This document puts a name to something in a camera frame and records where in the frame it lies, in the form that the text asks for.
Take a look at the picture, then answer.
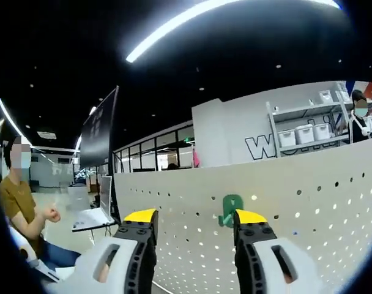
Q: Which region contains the long ceiling light strip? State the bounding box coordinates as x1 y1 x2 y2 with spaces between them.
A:
125 0 343 64

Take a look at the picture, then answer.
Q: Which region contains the dark hanging banner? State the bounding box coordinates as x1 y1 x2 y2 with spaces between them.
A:
80 85 121 221

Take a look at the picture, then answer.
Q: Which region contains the white cabinet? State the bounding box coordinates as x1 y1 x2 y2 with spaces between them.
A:
66 185 92 211

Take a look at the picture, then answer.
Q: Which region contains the grey perforated mounting plate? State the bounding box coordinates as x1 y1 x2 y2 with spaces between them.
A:
114 139 372 294

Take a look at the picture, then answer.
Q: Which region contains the white chair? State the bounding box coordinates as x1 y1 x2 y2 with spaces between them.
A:
8 226 63 282

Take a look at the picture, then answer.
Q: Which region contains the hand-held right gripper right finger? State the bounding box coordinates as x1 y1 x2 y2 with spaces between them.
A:
232 209 324 294

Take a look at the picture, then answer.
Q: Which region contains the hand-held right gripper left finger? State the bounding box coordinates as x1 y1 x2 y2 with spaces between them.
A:
62 208 159 294

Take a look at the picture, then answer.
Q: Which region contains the group of white storage bins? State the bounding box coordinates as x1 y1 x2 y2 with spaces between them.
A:
278 81 372 147

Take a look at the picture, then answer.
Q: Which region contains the computer monitor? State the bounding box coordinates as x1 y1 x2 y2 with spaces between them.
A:
99 176 113 217

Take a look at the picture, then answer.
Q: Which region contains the grey metal shelf rack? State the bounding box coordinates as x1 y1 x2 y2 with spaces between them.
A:
265 88 372 159

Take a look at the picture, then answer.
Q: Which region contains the green hook assembly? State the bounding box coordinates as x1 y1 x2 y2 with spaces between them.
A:
218 194 245 229

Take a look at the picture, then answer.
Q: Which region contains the white side table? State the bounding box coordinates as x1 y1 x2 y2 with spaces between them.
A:
71 208 116 233

